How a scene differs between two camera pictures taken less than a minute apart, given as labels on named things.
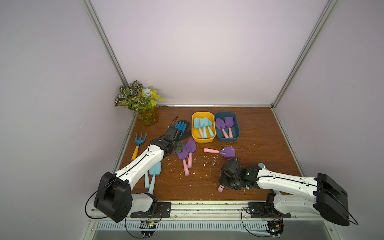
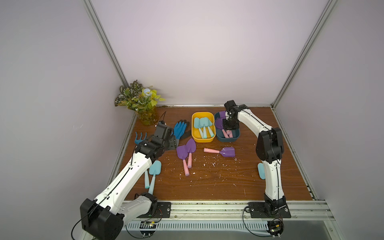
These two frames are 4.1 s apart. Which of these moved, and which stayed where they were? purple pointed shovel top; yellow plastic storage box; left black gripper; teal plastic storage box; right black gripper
Moved: right black gripper; left black gripper
Stayed: purple pointed shovel top; yellow plastic storage box; teal plastic storage box
